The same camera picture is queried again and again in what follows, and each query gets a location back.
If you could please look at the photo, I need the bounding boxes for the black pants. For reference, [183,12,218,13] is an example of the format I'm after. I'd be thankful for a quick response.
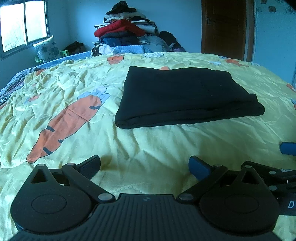
[115,66,265,129]

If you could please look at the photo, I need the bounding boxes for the yellow floral bed quilt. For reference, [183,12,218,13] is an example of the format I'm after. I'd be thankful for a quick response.
[1,52,295,240]

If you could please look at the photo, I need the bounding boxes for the white wardrobe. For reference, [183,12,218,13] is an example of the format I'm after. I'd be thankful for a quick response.
[253,1,295,85]

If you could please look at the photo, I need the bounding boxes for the brown wooden door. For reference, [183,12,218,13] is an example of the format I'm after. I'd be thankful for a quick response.
[201,1,255,61]

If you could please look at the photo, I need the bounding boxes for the green plastic chair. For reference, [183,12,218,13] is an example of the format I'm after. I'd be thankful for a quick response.
[35,50,69,64]

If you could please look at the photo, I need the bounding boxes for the floral pillow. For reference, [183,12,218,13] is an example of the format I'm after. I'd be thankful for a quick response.
[33,36,62,63]

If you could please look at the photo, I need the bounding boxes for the dark bag on chair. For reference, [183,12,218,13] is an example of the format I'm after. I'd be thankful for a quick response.
[64,41,86,55]

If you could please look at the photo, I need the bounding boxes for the pile of clothes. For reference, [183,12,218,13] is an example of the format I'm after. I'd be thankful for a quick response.
[92,1,185,57]

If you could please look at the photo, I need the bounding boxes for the window with frame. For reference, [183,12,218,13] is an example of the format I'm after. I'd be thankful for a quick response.
[1,1,50,60]

